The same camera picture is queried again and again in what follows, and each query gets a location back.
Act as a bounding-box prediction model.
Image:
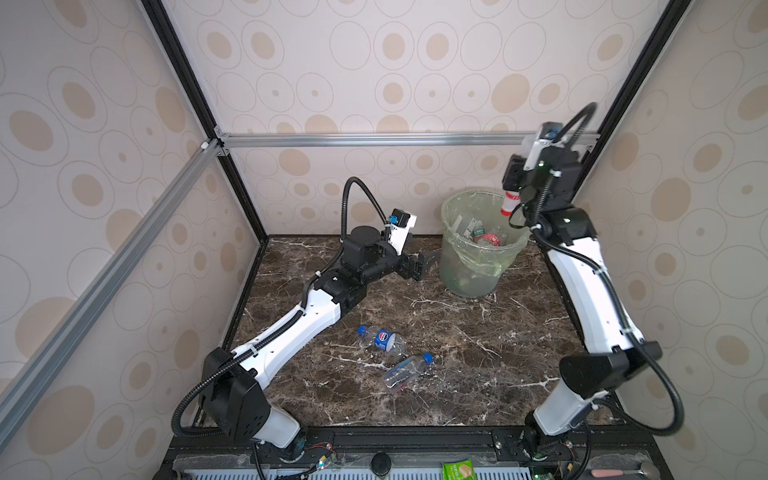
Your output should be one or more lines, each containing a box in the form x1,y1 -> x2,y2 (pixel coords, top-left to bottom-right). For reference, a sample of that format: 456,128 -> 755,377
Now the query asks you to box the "blue cap round-label bottle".
357,325 -> 406,356

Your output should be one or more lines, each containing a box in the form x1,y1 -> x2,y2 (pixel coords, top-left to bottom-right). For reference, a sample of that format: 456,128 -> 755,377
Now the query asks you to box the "pink handled tool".
590,462 -> 661,480

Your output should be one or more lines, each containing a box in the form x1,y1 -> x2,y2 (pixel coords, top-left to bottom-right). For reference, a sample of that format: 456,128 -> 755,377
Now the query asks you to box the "green snack packet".
442,459 -> 478,480

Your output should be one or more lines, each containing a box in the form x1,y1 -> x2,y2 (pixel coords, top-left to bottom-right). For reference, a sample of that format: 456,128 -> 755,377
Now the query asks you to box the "red white label bottle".
452,215 -> 486,241

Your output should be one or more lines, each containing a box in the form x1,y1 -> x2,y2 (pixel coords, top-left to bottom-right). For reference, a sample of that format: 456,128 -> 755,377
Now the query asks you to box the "crushed blue cap bottle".
383,353 -> 434,390

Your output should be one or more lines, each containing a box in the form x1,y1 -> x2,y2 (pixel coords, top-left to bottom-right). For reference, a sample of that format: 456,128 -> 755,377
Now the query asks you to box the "red cap bottle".
501,191 -> 520,217

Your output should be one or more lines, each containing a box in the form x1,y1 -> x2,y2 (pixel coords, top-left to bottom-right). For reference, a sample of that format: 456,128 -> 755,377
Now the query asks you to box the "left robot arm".
171,176 -> 437,457

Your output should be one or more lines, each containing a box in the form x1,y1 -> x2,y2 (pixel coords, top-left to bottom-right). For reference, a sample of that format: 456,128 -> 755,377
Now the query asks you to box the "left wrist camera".
386,208 -> 417,255

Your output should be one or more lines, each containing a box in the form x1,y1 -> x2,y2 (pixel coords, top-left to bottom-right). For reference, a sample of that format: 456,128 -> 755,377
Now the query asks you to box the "left diagonal aluminium rail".
1,138 -> 223,449

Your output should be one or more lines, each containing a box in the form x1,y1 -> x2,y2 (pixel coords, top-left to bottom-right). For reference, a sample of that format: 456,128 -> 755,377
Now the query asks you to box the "horizontal aluminium rail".
219,132 -> 536,149

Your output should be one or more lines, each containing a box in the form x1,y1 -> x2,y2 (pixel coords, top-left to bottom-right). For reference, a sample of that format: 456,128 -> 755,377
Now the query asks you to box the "black round knob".
369,452 -> 392,479

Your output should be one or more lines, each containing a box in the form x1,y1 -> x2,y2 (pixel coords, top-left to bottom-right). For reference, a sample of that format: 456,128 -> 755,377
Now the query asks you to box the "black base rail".
154,425 -> 672,479

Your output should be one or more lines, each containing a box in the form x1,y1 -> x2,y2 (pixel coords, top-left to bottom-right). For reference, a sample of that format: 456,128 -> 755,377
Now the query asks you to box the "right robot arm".
501,102 -> 685,461

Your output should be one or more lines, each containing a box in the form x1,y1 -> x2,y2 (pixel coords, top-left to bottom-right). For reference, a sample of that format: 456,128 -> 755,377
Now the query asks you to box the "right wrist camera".
521,122 -> 563,171

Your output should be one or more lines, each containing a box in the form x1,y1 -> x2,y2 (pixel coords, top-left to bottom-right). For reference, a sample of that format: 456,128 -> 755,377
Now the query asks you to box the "green lined mesh waste bin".
439,188 -> 530,298

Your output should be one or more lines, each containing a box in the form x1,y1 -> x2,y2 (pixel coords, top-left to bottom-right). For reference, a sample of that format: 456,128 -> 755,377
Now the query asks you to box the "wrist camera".
386,208 -> 417,255
521,122 -> 563,171

